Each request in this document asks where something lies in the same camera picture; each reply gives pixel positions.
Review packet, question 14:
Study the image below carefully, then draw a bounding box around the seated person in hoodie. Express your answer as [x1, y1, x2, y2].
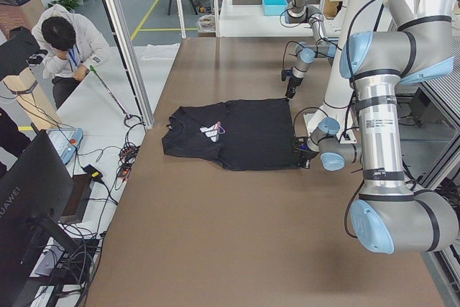
[32, 4, 111, 108]

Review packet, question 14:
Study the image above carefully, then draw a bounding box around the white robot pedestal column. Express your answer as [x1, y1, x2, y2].
[305, 0, 382, 134]

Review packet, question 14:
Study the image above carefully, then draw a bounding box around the blue plastic bin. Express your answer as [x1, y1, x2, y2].
[262, 0, 288, 17]

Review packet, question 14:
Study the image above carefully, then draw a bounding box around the black Huawei monitor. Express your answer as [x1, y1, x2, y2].
[1, 131, 79, 306]

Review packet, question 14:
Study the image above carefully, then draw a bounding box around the aluminium frame post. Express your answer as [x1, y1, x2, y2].
[102, 0, 155, 129]

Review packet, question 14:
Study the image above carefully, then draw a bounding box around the cardboard box stand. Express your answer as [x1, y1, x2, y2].
[1, 0, 62, 129]

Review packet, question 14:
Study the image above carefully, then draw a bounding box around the black printed t-shirt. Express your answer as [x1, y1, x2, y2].
[162, 98, 298, 171]

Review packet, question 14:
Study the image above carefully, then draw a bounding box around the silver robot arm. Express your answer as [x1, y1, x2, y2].
[287, 0, 459, 254]
[281, 0, 339, 99]

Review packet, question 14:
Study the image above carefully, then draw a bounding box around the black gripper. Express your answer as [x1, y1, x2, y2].
[285, 75, 303, 99]
[292, 136, 319, 169]

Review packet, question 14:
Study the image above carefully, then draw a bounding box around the red grey power strip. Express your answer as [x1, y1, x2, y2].
[116, 142, 140, 181]

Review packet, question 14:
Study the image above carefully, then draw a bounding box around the metal grabber tool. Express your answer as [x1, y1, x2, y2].
[90, 65, 143, 127]

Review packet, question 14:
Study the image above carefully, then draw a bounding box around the blue teach pendant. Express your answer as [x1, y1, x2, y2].
[46, 128, 83, 164]

